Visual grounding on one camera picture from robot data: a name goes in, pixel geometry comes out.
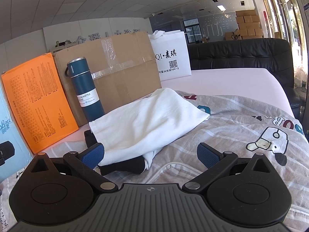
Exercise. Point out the dark blue vacuum bottle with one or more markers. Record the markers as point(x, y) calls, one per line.
point(79, 73)

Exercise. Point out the orange box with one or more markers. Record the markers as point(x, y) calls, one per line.
point(38, 102)

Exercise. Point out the stacked cardboard boxes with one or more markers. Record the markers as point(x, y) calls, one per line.
point(249, 26)

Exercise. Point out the black leather sofa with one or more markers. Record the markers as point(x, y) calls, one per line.
point(273, 54)

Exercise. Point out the light blue Cabou box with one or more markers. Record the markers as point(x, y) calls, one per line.
point(15, 154)

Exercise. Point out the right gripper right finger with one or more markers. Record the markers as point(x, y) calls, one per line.
point(218, 166)

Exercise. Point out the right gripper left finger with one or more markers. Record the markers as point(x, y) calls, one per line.
point(83, 165)

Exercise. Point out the black folded garment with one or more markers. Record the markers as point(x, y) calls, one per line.
point(135, 165)

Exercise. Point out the white tote bag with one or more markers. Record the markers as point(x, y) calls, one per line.
point(171, 54)

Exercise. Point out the white folded garment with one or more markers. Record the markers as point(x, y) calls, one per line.
point(144, 127)

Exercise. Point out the brown cardboard box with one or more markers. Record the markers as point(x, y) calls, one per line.
point(123, 69)

